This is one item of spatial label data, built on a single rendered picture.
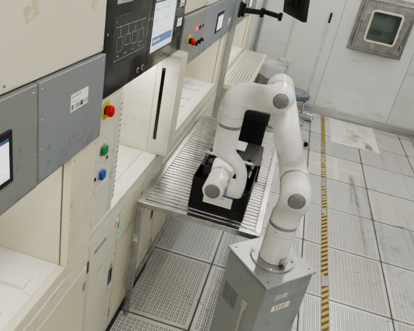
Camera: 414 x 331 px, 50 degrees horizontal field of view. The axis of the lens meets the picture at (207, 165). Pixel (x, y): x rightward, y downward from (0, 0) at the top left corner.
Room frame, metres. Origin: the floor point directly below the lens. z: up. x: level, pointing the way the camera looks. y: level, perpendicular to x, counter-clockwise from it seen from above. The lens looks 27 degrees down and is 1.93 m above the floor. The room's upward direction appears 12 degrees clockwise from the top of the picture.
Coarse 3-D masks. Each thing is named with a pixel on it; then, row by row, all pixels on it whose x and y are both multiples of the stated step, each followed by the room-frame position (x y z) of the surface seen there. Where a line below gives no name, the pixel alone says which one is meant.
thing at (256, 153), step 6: (252, 144) 2.46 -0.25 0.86; (240, 150) 2.33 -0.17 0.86; (246, 150) 2.35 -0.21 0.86; (252, 150) 2.37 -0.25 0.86; (258, 150) 2.39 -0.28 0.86; (240, 156) 2.26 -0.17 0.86; (246, 156) 2.27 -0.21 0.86; (252, 156) 2.29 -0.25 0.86; (258, 156) 2.31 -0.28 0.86; (258, 162) 2.23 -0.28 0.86; (258, 168) 2.19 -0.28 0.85; (258, 174) 2.28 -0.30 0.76
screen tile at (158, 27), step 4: (164, 4) 1.84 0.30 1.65; (156, 8) 1.75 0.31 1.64; (160, 8) 1.80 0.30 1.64; (156, 12) 1.75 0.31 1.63; (160, 12) 1.80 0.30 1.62; (164, 12) 1.85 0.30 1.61; (156, 16) 1.76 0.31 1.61; (164, 16) 1.86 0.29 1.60; (156, 24) 1.77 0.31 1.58; (160, 24) 1.82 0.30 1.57; (156, 28) 1.78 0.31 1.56; (160, 28) 1.83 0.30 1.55; (156, 32) 1.79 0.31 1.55
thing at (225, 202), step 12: (204, 180) 1.79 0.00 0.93; (252, 180) 2.02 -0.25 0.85; (192, 192) 1.79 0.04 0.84; (192, 204) 1.79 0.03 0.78; (204, 204) 1.78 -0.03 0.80; (216, 204) 1.77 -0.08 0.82; (228, 204) 1.76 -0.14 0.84; (240, 204) 1.76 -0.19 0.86; (228, 216) 1.76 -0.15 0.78; (240, 216) 1.76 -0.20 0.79
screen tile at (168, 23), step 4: (168, 4) 1.89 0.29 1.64; (172, 4) 1.95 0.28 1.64; (168, 8) 1.90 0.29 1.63; (172, 8) 1.96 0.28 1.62; (168, 12) 1.91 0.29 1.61; (172, 12) 1.97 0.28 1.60; (172, 16) 1.98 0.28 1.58; (168, 20) 1.93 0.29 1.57; (172, 20) 1.99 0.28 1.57; (164, 24) 1.88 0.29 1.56; (168, 24) 1.93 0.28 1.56; (172, 24) 1.99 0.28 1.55; (164, 28) 1.88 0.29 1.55
